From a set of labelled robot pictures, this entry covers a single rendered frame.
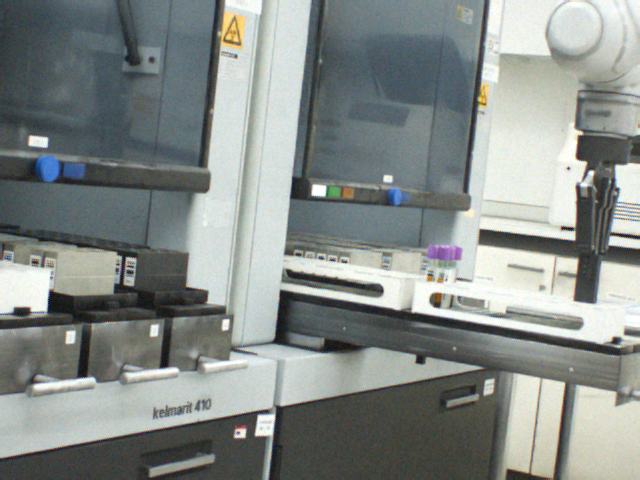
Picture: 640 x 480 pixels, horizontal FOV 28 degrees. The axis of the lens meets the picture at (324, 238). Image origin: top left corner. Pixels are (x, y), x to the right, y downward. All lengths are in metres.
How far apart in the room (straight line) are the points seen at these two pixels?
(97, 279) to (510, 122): 3.61
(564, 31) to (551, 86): 3.40
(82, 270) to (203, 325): 0.19
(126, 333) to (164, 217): 0.30
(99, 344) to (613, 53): 0.72
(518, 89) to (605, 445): 1.51
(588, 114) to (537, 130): 3.22
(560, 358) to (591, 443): 2.52
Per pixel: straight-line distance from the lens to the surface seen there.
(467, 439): 2.52
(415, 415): 2.29
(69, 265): 1.59
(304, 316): 2.01
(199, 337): 1.70
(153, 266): 1.72
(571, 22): 1.66
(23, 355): 1.45
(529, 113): 5.08
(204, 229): 1.83
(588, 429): 4.34
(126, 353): 1.58
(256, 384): 1.83
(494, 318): 1.88
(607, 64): 1.69
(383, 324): 1.94
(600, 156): 1.84
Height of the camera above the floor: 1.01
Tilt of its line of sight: 3 degrees down
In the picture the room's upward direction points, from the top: 6 degrees clockwise
